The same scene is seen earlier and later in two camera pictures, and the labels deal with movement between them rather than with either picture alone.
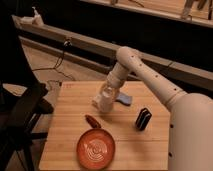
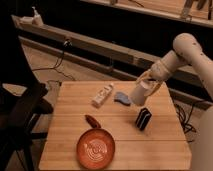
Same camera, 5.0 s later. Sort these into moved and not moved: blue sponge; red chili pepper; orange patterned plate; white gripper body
Moved: white gripper body
Not moved: red chili pepper; blue sponge; orange patterned plate
